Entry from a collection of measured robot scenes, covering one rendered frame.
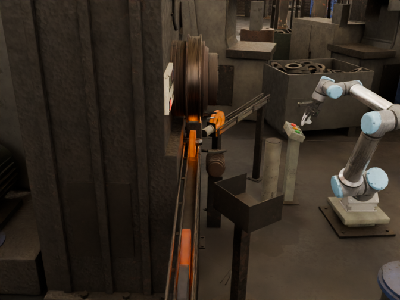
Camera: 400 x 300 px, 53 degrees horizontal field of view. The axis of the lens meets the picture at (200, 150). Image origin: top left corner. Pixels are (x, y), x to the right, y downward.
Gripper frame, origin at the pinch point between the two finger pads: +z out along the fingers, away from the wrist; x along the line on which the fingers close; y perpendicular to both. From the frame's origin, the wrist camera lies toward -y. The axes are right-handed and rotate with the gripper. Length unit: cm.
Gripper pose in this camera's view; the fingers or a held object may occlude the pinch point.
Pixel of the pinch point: (301, 123)
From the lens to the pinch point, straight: 297.6
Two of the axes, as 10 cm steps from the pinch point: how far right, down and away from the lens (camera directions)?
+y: 9.3, 3.3, 1.3
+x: 0.2, -3.9, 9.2
